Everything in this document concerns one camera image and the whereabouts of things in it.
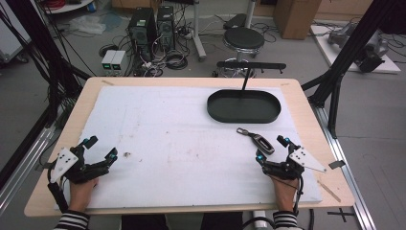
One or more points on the person's left hand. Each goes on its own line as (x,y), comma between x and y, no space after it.
(81,193)

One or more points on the person's right hand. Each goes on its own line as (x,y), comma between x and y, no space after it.
(283,193)

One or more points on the black car key with clip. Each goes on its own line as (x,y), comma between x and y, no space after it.
(260,142)

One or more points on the thin wooden stick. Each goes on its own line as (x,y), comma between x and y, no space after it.
(328,191)

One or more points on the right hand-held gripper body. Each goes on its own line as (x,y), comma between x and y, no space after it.
(288,166)

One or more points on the black round stool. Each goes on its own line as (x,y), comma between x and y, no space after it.
(244,39)

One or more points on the grey metal stand leg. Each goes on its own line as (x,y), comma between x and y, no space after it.
(198,32)

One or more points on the wooden cabinet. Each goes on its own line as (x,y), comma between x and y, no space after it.
(297,19)

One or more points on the black device on board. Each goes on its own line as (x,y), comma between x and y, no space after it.
(370,57)

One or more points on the black tape cross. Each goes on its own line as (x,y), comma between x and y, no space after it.
(341,214)

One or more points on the white power supply box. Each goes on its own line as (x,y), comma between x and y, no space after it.
(118,61)
(108,60)

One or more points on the slim black computer tower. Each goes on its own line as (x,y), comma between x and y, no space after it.
(166,27)

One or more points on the black metal frame post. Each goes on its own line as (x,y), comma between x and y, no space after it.
(41,44)
(348,51)

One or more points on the black tape piece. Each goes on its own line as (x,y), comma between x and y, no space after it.
(336,164)

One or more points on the black oval tray with hanger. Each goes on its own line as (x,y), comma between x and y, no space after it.
(244,108)

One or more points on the person's left leg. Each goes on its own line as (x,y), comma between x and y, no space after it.
(143,222)

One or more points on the person's right leg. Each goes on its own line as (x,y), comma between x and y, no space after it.
(221,221)

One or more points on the clear plastic bag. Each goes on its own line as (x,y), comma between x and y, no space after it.
(86,24)

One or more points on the aluminium rail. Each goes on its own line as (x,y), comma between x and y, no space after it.
(22,169)
(348,172)

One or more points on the person's leg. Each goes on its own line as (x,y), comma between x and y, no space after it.
(221,221)
(143,222)

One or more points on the white foam mat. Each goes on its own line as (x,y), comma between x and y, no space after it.
(175,143)

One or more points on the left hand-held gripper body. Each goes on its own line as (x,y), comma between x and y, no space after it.
(75,167)

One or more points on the white floor board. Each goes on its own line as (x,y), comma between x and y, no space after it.
(333,54)

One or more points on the grey device on board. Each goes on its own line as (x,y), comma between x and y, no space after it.
(341,35)

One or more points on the large black computer tower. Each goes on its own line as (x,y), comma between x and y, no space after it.
(142,32)

